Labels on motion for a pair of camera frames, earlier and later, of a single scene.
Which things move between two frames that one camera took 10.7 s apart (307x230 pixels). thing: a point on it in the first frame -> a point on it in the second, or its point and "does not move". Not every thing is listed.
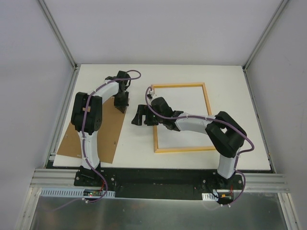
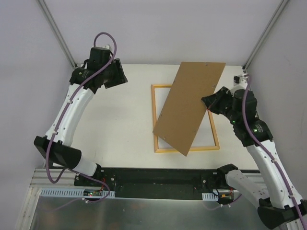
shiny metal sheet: x=252 y=211 does not move
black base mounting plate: x=159 y=183 does not move
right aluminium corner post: x=279 y=9 does not move
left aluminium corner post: x=64 y=45 does not move
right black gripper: x=144 y=115 -> x=220 y=102
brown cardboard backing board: x=108 y=134 -> x=183 y=112
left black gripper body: x=121 y=102 -> x=115 y=73
